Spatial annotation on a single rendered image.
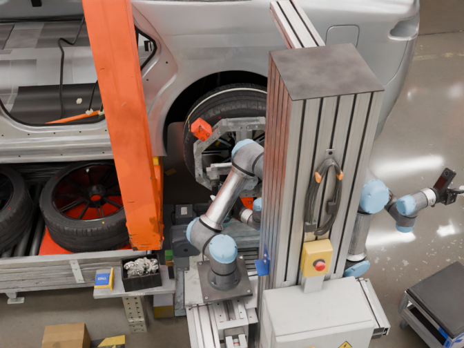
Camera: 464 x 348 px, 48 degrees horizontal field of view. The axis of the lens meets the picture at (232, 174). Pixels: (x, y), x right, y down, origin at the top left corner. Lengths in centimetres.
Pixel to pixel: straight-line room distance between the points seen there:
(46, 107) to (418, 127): 303
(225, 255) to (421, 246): 189
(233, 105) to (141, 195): 67
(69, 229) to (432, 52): 418
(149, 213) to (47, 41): 207
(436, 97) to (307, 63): 383
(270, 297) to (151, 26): 148
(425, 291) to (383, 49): 134
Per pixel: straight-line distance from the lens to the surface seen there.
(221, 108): 280
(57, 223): 324
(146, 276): 280
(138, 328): 324
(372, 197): 197
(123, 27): 211
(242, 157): 224
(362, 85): 142
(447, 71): 571
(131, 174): 254
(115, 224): 315
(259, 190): 309
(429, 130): 483
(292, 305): 187
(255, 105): 280
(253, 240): 343
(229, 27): 269
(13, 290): 349
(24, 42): 446
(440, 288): 320
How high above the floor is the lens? 279
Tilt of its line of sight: 43 degrees down
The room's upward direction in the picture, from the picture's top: straight up
